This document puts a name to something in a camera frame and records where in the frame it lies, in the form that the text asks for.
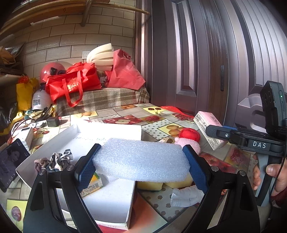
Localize yellow sponge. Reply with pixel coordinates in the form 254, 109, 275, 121
137, 175, 194, 191

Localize red tote bag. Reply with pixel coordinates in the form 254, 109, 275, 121
45, 62, 102, 107

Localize red helmet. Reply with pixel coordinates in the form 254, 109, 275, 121
40, 62, 68, 83

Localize yellow bag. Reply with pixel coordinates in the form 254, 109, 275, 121
16, 77, 39, 111

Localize white helmet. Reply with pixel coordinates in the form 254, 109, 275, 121
32, 88, 53, 111

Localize white foam sheet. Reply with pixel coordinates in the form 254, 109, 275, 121
92, 138, 195, 182

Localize white foam roll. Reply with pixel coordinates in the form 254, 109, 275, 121
86, 43, 115, 70

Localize person's right forearm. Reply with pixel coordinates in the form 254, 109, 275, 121
275, 189, 287, 210

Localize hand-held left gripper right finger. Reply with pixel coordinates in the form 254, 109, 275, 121
182, 144, 260, 233

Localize black plastic bag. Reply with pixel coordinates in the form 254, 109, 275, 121
0, 102, 18, 135

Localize plain red fabric bag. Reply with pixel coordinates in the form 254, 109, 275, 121
105, 49, 146, 91

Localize black charger block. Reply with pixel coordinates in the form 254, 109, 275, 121
46, 117, 60, 127

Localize white cloth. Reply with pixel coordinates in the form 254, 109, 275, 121
170, 187, 204, 208

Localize black smartphone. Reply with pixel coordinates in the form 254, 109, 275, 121
0, 138, 30, 192

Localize white power bank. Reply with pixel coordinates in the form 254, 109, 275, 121
17, 127, 34, 150

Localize wooden planks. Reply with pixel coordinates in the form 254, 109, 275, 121
0, 0, 150, 39

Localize grey brown scrunchie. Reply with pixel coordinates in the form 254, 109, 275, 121
34, 156, 49, 172

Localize white cardboard box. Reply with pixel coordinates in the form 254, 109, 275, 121
15, 123, 142, 231

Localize plaid covered bench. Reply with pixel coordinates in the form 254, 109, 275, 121
55, 87, 150, 117

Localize pink white carton box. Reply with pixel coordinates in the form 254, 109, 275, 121
193, 111, 228, 150

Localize green yellow tissue packet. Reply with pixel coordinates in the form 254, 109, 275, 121
81, 172, 104, 198

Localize metal storage shelf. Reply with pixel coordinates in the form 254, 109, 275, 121
0, 42, 25, 74

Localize red and pink plush toy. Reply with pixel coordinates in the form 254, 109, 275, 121
174, 128, 201, 157

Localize person's right hand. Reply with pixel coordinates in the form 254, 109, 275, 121
251, 153, 287, 199

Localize cow print scrunchie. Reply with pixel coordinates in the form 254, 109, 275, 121
48, 150, 75, 172

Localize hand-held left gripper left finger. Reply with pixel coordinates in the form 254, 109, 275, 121
22, 143, 102, 233

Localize black braided cable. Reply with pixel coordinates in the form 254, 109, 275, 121
270, 143, 287, 199

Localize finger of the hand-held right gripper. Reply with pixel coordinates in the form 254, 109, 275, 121
205, 124, 273, 151
223, 125, 267, 135

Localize white cable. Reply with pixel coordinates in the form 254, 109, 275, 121
11, 118, 36, 135

